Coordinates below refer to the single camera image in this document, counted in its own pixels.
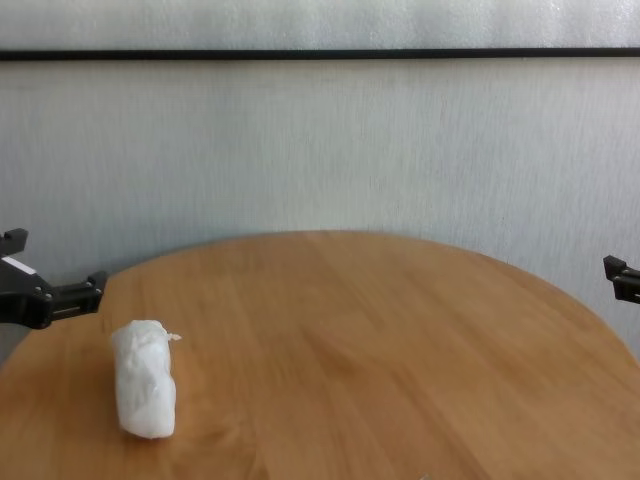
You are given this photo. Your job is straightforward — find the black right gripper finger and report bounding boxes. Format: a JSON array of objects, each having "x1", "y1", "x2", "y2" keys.
[{"x1": 602, "y1": 254, "x2": 640, "y2": 304}]

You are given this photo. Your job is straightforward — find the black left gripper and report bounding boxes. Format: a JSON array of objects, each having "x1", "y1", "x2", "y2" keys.
[{"x1": 0, "y1": 227, "x2": 109, "y2": 330}]

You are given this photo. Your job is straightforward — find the white plastic-wrapped sandbag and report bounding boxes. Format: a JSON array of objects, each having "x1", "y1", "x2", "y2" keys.
[{"x1": 110, "y1": 319, "x2": 184, "y2": 441}]

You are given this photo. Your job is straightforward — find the black wall rail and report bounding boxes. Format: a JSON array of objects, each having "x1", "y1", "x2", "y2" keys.
[{"x1": 0, "y1": 47, "x2": 640, "y2": 63}]

